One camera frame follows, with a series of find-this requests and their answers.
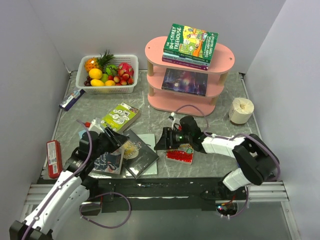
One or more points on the floral Little Women book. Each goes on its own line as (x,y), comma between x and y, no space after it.
(109,163)

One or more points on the purple white toothpaste box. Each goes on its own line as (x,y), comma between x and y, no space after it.
(71,99)

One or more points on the yellow mango toy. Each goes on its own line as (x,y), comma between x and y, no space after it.
(97,83)

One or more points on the green 104-storey treehouse book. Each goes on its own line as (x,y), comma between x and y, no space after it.
(192,43)

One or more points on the lime green comic book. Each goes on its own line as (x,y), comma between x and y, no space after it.
(121,117)

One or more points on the light blue cat book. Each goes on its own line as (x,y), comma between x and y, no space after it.
(82,133)

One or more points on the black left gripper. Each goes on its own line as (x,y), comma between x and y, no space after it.
(116,139)

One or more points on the red book under green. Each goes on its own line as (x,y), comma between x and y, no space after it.
(183,154)

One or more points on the grey thin booklet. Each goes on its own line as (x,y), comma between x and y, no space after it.
(152,150)

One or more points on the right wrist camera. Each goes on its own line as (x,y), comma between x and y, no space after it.
(172,117)

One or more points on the white plastic fruit basket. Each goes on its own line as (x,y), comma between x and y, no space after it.
(114,84)

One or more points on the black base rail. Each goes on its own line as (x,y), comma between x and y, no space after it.
(148,194)

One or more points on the black Moon and Sixpence book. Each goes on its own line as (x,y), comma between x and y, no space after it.
(140,155)

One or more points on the toy pineapple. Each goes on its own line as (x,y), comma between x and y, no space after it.
(98,62)

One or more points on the purple 117-storey treehouse book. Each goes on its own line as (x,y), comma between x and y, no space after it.
(186,64)

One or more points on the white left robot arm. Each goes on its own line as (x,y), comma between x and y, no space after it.
(73,187)

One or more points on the pink dragon fruit toy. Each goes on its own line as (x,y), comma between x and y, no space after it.
(125,68)

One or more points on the beige paper roll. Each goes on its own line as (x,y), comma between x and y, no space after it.
(240,111)

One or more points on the pink three-tier shelf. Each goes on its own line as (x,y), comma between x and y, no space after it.
(222,61)

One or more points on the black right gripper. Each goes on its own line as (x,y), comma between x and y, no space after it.
(164,143)

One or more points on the dark purple book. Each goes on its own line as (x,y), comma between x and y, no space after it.
(182,81)

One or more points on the light blue 143-storey treehouse book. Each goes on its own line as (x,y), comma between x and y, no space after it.
(183,59)

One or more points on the orange toy fruit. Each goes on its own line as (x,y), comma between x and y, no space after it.
(95,73)

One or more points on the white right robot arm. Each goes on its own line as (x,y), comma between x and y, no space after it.
(256,162)

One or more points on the red box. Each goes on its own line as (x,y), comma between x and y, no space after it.
(54,159)

